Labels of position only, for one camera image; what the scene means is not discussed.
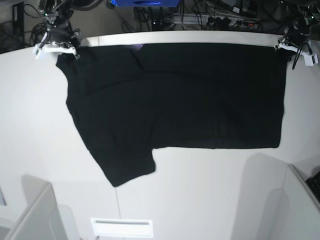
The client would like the black keyboard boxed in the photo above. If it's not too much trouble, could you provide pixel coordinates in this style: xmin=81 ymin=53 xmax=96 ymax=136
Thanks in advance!
xmin=306 ymin=172 xmax=320 ymax=201

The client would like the white cabinet left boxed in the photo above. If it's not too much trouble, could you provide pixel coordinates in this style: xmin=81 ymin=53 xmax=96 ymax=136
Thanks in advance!
xmin=0 ymin=174 xmax=81 ymax=240

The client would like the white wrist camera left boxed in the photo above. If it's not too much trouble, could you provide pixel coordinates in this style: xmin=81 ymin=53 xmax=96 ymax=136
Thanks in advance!
xmin=303 ymin=53 xmax=319 ymax=67

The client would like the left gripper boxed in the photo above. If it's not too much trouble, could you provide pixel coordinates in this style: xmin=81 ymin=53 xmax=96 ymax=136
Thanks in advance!
xmin=273 ymin=27 xmax=316 ymax=67

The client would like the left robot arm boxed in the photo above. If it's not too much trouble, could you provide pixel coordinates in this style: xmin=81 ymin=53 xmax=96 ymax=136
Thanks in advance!
xmin=274 ymin=0 xmax=320 ymax=70

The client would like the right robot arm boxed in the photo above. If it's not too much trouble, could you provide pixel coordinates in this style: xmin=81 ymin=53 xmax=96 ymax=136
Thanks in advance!
xmin=33 ymin=0 xmax=81 ymax=59

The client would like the white slotted tray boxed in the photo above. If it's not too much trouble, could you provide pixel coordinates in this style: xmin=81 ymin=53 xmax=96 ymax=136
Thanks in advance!
xmin=91 ymin=218 xmax=154 ymax=238

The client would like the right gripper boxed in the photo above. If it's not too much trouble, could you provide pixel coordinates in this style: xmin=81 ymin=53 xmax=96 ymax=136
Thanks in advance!
xmin=32 ymin=24 xmax=81 ymax=60

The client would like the blue box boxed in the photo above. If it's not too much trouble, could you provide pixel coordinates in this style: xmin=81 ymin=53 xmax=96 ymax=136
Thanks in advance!
xmin=109 ymin=0 xmax=180 ymax=8

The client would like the black T-shirt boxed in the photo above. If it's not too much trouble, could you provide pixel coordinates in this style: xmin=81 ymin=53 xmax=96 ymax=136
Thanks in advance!
xmin=56 ymin=43 xmax=288 ymax=187

